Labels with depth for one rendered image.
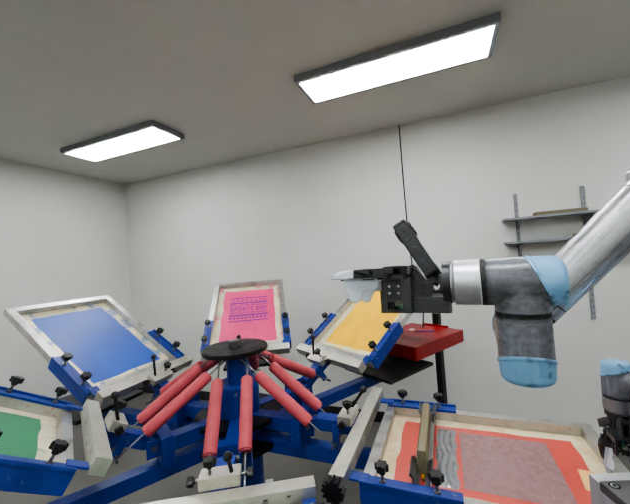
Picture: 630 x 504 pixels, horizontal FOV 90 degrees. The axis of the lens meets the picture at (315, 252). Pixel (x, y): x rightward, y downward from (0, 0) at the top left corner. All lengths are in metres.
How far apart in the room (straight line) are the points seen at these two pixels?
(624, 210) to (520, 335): 0.27
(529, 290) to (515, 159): 2.91
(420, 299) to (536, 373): 0.19
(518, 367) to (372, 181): 2.98
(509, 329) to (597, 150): 3.08
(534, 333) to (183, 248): 4.31
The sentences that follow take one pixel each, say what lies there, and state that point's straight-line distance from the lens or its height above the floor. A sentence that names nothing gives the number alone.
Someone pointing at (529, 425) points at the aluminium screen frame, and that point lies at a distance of 1.72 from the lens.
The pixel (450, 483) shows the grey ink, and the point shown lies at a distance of 1.34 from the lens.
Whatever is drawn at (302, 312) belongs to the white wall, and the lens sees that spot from 3.66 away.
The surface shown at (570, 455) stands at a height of 0.95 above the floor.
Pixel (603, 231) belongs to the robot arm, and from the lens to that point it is 0.70.
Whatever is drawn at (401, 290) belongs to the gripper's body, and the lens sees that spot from 0.56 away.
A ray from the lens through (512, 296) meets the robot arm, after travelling 0.56.
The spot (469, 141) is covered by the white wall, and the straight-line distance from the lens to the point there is 3.44.
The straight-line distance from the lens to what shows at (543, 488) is 1.42.
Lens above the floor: 1.71
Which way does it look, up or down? 1 degrees up
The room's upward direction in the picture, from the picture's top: 4 degrees counter-clockwise
